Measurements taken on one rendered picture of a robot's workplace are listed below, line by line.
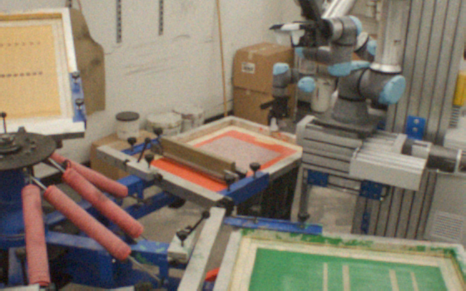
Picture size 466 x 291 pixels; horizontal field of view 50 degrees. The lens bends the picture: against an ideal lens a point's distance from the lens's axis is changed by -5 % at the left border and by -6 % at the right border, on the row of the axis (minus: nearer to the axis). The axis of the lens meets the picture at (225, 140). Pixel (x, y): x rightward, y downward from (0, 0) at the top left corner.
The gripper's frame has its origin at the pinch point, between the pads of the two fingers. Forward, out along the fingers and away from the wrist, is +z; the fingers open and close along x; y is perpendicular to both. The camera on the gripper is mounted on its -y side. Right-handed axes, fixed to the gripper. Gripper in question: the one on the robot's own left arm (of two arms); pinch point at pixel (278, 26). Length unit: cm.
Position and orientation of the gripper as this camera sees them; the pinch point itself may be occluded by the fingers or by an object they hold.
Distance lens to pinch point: 149.8
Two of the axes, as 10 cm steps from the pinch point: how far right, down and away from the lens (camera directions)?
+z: -7.8, 2.0, -5.9
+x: -6.2, -1.8, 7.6
